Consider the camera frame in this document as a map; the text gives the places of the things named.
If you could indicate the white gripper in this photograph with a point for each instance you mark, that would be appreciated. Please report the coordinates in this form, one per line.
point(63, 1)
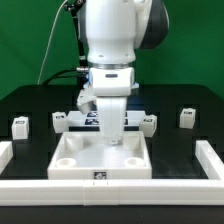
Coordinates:
point(111, 113)

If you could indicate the white square tabletop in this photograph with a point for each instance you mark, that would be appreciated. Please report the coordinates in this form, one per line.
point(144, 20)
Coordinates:
point(88, 156)

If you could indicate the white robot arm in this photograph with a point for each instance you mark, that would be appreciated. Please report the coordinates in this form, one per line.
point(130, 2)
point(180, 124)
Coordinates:
point(114, 30)

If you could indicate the white U-shaped fence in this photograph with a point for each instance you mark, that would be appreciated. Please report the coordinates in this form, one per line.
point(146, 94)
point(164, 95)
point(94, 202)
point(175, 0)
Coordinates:
point(208, 191)

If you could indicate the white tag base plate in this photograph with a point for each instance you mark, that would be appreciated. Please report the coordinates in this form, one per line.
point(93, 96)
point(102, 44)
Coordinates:
point(77, 119)

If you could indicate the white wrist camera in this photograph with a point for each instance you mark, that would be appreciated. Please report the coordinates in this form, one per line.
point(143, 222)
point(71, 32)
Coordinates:
point(85, 100)

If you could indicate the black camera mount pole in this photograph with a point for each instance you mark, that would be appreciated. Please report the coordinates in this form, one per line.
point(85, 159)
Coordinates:
point(73, 7)

